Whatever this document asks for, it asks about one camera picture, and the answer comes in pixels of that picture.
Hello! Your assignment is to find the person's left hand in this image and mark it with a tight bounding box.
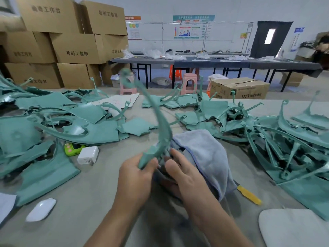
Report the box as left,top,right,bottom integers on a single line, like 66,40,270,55
112,153,159,219

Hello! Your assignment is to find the person's right hand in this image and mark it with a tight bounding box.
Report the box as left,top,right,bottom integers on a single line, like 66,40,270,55
158,148,219,222

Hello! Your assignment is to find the grey-blue wiping cloth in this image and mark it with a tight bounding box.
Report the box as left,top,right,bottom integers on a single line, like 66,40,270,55
154,129,238,202

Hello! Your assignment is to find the single green plastic part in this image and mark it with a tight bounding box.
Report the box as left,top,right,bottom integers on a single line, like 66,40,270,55
119,68,173,170

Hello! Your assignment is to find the yellow-handled deburring knife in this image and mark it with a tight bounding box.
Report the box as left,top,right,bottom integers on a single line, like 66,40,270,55
236,184,263,206

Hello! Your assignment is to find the pile of green plastic parts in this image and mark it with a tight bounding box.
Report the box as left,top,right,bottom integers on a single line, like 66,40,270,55
0,74,329,222

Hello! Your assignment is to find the brown cardboard box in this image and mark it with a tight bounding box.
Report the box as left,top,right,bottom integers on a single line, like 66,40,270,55
210,77,270,100

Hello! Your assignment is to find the stack of brown cardboard boxes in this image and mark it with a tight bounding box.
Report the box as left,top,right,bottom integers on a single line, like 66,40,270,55
0,0,129,91

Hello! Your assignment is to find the white power adapter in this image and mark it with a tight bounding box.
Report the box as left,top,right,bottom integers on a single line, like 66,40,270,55
77,146,100,166

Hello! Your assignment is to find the green and yellow gadget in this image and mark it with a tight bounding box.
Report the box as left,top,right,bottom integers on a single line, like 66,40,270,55
64,142,85,156

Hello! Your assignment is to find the white paper sheet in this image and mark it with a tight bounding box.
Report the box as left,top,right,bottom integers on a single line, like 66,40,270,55
90,93,139,108

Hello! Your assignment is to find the white oval plastic piece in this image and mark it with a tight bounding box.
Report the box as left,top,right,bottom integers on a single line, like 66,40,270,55
25,197,57,223

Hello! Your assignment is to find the pink plastic stool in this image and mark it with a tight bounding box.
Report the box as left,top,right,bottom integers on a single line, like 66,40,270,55
180,73,198,95
120,72,137,96

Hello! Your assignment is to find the orange object under table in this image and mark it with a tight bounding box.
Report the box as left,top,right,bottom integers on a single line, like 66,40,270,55
169,65,183,81

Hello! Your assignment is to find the white foam sheet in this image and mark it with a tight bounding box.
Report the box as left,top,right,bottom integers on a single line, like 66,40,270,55
258,208,329,247

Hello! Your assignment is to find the long grey work table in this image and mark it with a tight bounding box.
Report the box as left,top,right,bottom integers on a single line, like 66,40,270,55
109,55,324,93

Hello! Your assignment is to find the heap of clear plastic bags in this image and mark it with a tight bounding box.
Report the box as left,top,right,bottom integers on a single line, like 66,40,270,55
121,47,188,61

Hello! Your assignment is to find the dark door with window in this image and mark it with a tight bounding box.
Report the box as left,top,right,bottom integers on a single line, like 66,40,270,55
250,21,294,59

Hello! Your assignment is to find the colourful wall poster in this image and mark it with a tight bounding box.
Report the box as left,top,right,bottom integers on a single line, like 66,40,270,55
174,23,203,40

